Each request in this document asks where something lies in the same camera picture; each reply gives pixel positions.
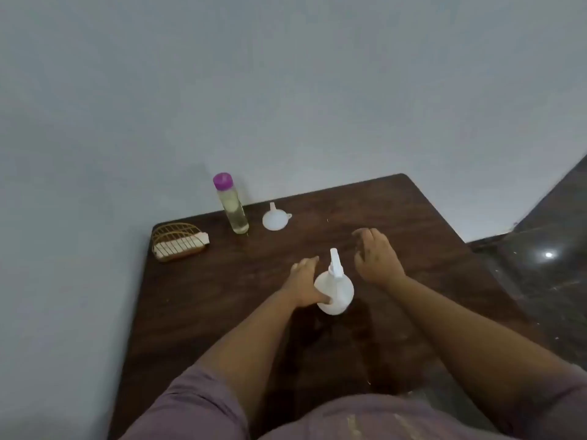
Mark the person's left hand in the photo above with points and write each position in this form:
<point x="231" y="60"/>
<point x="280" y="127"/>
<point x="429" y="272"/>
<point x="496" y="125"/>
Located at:
<point x="300" y="286"/>

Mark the person's right hand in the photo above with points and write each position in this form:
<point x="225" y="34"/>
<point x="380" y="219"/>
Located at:
<point x="378" y="261"/>

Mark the white plastic spray bottle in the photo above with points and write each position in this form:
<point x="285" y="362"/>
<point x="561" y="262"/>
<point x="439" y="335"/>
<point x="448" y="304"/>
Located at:
<point x="340" y="297"/>

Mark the white spray trigger with tube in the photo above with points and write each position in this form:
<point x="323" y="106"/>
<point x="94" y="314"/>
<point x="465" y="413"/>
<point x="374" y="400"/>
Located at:
<point x="335" y="261"/>

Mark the white plastic funnel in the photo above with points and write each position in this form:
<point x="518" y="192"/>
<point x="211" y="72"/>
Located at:
<point x="274" y="220"/>

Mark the clear plastic bottle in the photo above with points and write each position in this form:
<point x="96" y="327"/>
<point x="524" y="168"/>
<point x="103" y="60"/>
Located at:
<point x="235" y="215"/>

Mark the purple bottle cap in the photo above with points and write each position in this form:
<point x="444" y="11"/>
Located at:
<point x="222" y="180"/>

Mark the person's left forearm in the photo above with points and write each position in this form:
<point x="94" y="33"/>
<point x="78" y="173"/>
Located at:
<point x="257" y="343"/>

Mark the person's right forearm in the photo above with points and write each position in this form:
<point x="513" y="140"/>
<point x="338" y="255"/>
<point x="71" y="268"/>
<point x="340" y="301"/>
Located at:
<point x="468" y="343"/>

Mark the person's mauve shirt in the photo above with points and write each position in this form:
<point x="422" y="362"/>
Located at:
<point x="192" y="407"/>

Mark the white folded napkins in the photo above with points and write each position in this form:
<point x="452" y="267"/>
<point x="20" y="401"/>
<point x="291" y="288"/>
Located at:
<point x="183" y="245"/>

